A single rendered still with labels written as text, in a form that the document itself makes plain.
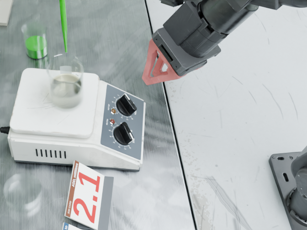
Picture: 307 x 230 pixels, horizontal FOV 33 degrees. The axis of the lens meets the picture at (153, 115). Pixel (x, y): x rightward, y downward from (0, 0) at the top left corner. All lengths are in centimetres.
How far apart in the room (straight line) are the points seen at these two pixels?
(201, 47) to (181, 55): 3
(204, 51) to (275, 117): 27
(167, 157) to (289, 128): 23
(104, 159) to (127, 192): 6
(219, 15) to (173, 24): 7
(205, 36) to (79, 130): 23
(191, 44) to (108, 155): 21
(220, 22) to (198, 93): 28
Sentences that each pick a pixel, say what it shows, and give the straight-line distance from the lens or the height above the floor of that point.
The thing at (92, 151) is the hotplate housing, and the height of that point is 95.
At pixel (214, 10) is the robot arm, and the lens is 66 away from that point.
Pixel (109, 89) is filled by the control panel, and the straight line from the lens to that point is 83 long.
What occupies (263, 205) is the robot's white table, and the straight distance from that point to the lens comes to 82.
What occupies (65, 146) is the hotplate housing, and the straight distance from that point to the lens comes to 76.
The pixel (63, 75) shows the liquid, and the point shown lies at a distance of 77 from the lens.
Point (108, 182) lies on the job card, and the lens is 80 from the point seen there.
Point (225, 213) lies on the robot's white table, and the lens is 80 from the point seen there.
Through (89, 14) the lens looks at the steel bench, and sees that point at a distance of 104.
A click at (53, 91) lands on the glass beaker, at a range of 74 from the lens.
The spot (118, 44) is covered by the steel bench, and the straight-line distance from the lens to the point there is 98.
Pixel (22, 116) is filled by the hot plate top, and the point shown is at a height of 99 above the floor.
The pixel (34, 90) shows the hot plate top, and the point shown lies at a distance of 80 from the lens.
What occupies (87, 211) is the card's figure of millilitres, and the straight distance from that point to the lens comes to 76.
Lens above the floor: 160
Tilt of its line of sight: 52 degrees down
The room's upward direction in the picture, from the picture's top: 9 degrees clockwise
